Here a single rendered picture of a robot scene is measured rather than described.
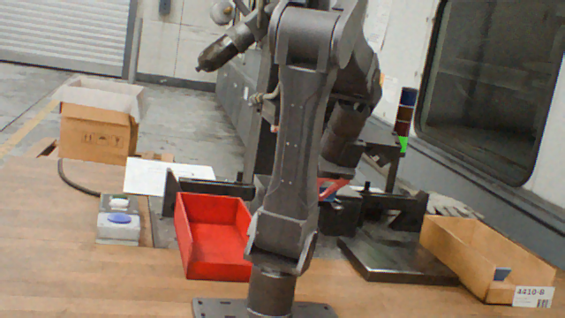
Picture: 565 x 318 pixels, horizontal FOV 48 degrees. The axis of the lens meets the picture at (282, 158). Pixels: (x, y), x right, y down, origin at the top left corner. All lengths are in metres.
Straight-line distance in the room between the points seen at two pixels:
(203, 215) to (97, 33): 9.26
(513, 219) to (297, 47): 1.05
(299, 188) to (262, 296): 0.15
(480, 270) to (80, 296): 0.63
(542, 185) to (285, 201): 0.96
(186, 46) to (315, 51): 9.66
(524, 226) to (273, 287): 0.94
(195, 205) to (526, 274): 0.61
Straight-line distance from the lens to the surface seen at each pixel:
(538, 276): 1.18
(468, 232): 1.34
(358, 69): 0.93
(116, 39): 10.35
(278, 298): 0.84
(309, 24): 0.75
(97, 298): 0.88
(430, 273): 1.12
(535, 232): 1.62
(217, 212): 1.19
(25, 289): 0.90
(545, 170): 1.65
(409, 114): 1.45
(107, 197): 1.19
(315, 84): 0.75
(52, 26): 10.45
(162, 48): 10.39
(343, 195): 1.23
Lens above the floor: 1.29
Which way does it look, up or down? 12 degrees down
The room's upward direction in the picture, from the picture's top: 10 degrees clockwise
